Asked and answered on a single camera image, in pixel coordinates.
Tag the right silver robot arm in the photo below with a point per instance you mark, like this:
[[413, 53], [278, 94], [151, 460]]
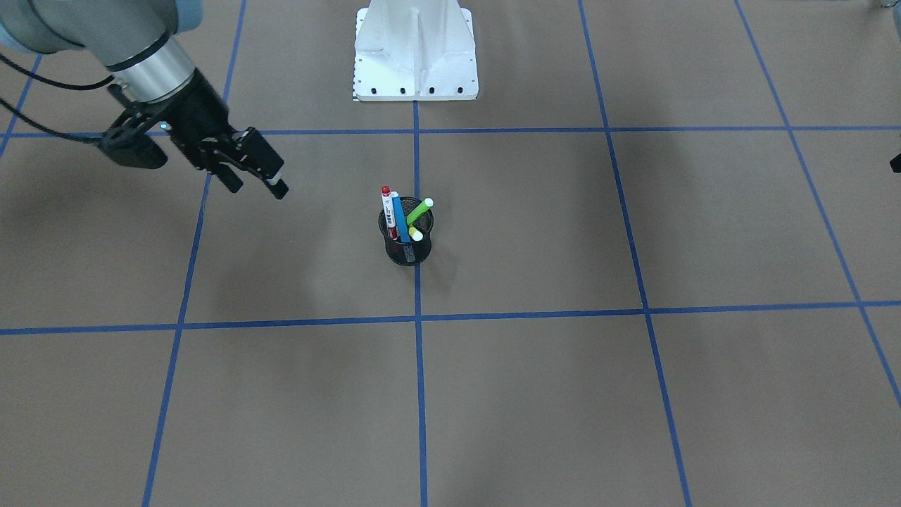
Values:
[[155, 81]]

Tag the blue marker pen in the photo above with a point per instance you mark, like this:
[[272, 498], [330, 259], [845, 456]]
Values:
[[399, 218]]

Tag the green highlighter pen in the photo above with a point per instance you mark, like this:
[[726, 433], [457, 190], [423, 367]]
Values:
[[422, 208]]

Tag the red capped white marker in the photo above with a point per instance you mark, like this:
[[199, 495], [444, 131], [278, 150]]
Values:
[[389, 212]]

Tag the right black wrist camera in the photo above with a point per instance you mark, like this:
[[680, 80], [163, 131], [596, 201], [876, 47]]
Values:
[[126, 142]]

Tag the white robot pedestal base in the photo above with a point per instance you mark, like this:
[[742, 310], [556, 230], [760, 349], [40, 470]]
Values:
[[415, 51]]

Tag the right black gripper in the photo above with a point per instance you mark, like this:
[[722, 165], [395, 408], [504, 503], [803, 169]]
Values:
[[199, 113]]

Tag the yellow highlighter pen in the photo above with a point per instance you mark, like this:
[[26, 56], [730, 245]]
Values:
[[414, 234]]

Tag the black mesh pen cup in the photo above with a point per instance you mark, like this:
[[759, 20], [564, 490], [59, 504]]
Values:
[[411, 254]]

